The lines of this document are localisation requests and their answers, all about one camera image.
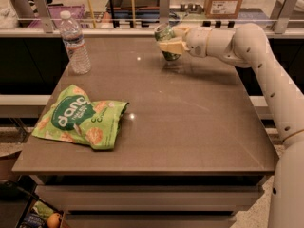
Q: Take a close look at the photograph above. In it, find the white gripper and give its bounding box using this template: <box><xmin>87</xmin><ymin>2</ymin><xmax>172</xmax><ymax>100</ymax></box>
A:
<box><xmin>158</xmin><ymin>27</ymin><xmax>211</xmax><ymax>58</ymax></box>

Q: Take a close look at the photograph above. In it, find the green soda can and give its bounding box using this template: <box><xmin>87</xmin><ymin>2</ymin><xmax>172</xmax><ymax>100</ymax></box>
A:
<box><xmin>154</xmin><ymin>23</ymin><xmax>180</xmax><ymax>61</ymax></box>

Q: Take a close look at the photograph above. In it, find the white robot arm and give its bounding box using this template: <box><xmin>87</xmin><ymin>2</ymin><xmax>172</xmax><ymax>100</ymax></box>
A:
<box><xmin>158</xmin><ymin>23</ymin><xmax>304</xmax><ymax>228</ymax></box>

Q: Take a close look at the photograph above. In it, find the cardboard box with label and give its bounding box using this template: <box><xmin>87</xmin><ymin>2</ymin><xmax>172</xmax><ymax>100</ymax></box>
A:
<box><xmin>204</xmin><ymin>0</ymin><xmax>243</xmax><ymax>19</ymax></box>

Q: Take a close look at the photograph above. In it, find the purple plastic crate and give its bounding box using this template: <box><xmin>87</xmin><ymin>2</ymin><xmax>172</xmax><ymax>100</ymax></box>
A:
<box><xmin>29</xmin><ymin>5</ymin><xmax>85</xmax><ymax>30</ymax></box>

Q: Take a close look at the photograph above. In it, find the clear plastic water bottle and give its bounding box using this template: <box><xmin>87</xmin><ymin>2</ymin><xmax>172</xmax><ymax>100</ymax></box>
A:
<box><xmin>59</xmin><ymin>20</ymin><xmax>91</xmax><ymax>75</ymax></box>

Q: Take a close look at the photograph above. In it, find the green chips bag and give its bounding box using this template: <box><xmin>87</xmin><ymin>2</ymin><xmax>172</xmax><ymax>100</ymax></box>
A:
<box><xmin>32</xmin><ymin>85</ymin><xmax>128</xmax><ymax>151</ymax></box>

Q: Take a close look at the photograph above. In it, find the glass railing with metal posts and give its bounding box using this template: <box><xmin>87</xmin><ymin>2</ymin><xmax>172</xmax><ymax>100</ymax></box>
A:
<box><xmin>0</xmin><ymin>0</ymin><xmax>304</xmax><ymax>39</ymax></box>

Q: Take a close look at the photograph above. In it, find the grey table drawer unit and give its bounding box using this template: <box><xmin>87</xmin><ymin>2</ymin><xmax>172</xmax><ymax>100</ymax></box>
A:
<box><xmin>36</xmin><ymin>181</ymin><xmax>271</xmax><ymax>228</ymax></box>

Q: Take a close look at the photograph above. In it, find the orange fruit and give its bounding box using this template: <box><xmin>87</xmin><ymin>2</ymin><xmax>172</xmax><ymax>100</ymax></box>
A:
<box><xmin>47</xmin><ymin>213</ymin><xmax>61</xmax><ymax>228</ymax></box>

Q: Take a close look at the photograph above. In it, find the box of snacks on floor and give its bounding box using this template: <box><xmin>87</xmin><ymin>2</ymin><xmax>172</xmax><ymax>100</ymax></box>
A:
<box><xmin>16</xmin><ymin>200</ymin><xmax>63</xmax><ymax>228</ymax></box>

